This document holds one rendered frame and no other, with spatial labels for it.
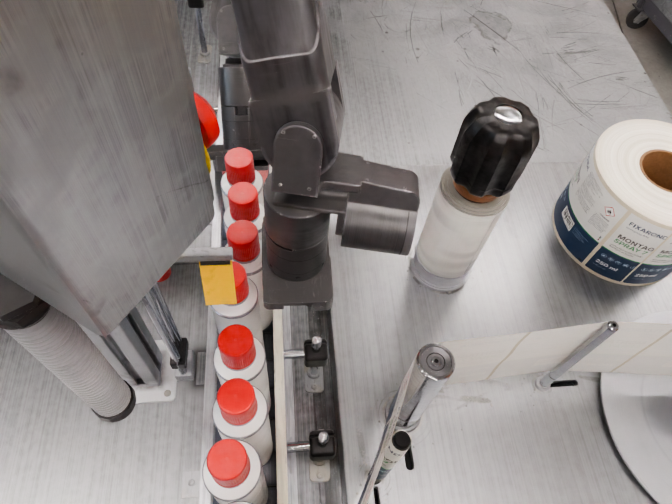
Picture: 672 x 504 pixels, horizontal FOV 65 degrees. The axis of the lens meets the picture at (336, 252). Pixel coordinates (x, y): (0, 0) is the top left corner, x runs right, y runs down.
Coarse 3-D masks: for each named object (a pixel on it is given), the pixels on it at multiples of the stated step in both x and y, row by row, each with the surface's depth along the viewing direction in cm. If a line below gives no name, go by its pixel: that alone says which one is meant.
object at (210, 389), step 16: (208, 320) 63; (208, 336) 62; (208, 352) 61; (208, 368) 60; (208, 384) 59; (208, 400) 58; (208, 416) 57; (208, 432) 56; (208, 448) 55; (208, 496) 53
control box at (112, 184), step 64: (0, 0) 14; (64, 0) 16; (128, 0) 18; (0, 64) 15; (64, 64) 17; (128, 64) 19; (0, 128) 16; (64, 128) 18; (128, 128) 21; (192, 128) 25; (0, 192) 17; (64, 192) 19; (128, 192) 23; (192, 192) 27; (0, 256) 24; (64, 256) 21; (128, 256) 25
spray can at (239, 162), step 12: (228, 156) 60; (240, 156) 61; (252, 156) 61; (228, 168) 60; (240, 168) 60; (252, 168) 61; (228, 180) 62; (240, 180) 62; (252, 180) 63; (228, 204) 65
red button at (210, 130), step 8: (200, 96) 29; (200, 104) 29; (208, 104) 29; (200, 112) 29; (208, 112) 29; (200, 120) 29; (208, 120) 29; (216, 120) 29; (208, 128) 29; (216, 128) 30; (208, 136) 29; (216, 136) 30; (208, 144) 30
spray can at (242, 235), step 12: (228, 228) 55; (240, 228) 55; (252, 228) 55; (228, 240) 55; (240, 240) 55; (252, 240) 55; (240, 252) 55; (252, 252) 56; (252, 264) 58; (252, 276) 58; (264, 312) 67; (264, 324) 70
